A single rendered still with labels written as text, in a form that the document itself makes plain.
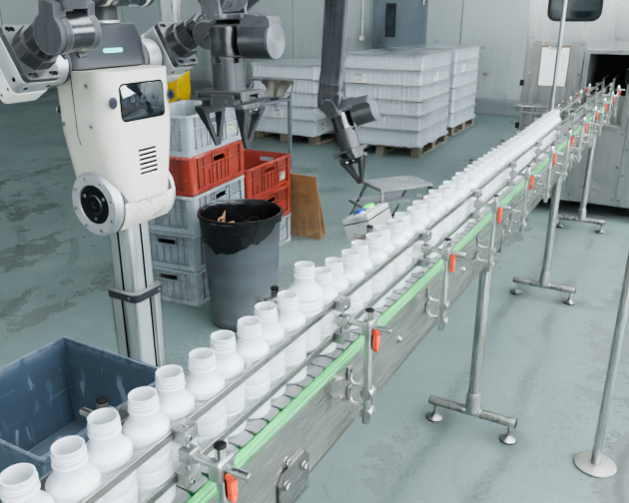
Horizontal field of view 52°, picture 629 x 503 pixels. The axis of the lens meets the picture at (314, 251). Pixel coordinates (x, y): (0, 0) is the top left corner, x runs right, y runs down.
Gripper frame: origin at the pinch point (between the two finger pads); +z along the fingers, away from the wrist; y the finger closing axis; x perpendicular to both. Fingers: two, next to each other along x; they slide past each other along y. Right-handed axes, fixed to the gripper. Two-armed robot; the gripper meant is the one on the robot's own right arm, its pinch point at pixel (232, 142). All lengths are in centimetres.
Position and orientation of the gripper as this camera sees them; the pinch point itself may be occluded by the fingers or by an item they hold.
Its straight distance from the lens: 117.4
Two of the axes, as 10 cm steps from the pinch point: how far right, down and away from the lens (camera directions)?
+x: 4.8, -3.1, 8.2
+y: 8.8, 1.6, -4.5
